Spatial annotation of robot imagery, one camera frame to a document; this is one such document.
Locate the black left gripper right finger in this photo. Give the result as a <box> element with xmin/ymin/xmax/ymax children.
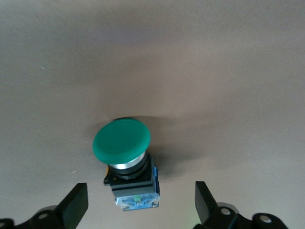
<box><xmin>194</xmin><ymin>180</ymin><xmax>293</xmax><ymax>229</ymax></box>

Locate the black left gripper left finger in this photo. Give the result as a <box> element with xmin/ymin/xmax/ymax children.
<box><xmin>0</xmin><ymin>182</ymin><xmax>90</xmax><ymax>229</ymax></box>

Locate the green mushroom push button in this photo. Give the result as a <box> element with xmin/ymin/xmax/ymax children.
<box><xmin>92</xmin><ymin>118</ymin><xmax>160</xmax><ymax>212</ymax></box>

